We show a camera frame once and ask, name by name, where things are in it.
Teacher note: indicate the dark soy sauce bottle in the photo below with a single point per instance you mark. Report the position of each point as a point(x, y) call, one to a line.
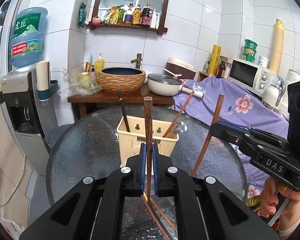
point(146, 16)

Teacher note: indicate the plastic bag on counter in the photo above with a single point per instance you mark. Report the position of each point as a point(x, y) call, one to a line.
point(79, 83)

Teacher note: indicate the yellow roll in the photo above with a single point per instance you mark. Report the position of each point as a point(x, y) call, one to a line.
point(214, 60)

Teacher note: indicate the woven basin sink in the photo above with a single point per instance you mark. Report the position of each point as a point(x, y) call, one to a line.
point(121, 79)

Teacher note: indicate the round glass table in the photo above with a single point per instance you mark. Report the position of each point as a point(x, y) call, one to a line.
point(90, 147)

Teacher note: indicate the brown glass bottle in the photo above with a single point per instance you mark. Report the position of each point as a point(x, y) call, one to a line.
point(221, 69)

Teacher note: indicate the stacked green cups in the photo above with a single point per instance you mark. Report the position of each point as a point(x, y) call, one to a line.
point(249, 50)

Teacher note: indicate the wooden side counter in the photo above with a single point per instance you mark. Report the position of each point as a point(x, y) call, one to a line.
point(84, 105)

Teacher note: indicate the paper cup dispenser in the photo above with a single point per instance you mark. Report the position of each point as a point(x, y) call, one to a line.
point(46, 87)

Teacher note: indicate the blue water jug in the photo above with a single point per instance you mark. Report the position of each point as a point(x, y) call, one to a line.
point(27, 39)

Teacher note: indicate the bronze faucet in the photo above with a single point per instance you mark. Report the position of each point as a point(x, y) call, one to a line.
point(137, 61)

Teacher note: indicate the wooden wall shelf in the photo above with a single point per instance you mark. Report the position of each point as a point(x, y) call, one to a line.
point(127, 13)

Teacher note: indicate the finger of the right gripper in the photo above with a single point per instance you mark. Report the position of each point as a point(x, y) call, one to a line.
point(234, 135)

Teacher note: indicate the clear plastic spoon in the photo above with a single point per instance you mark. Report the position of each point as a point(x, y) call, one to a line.
point(179, 127)

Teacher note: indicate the tan rolled mat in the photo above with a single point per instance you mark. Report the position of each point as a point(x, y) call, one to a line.
point(277, 46)

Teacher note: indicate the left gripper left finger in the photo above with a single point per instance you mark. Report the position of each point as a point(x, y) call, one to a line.
point(128, 181)

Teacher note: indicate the purple floral cloth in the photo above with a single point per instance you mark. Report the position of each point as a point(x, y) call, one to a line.
point(240, 109)

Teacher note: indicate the dark brown wooden chopstick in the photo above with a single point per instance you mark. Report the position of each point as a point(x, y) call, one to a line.
point(148, 103)

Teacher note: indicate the brown chopstick on table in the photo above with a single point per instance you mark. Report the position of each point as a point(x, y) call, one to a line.
point(145, 199)

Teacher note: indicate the yellow soap bottle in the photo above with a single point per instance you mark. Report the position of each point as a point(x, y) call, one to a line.
point(99, 63)

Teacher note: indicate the white water dispenser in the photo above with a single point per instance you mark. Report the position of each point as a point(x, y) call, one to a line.
point(33, 120)

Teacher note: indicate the black gold chopstick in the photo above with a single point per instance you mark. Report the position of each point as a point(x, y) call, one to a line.
point(157, 214)

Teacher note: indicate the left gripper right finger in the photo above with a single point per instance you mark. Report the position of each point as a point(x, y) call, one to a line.
point(170, 181)

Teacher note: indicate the black chopstick in holder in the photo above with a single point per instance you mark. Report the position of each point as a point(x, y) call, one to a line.
point(123, 111)

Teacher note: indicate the white frying pan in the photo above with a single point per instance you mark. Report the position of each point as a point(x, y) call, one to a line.
point(164, 85)

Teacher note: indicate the brown chopstick in holder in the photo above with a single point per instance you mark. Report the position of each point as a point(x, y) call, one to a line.
point(169, 130)

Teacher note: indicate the brown rice cooker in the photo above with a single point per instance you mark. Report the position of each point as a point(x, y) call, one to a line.
point(179, 69)

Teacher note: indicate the white microwave oven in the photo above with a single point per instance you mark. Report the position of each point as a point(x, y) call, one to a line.
point(252, 77)

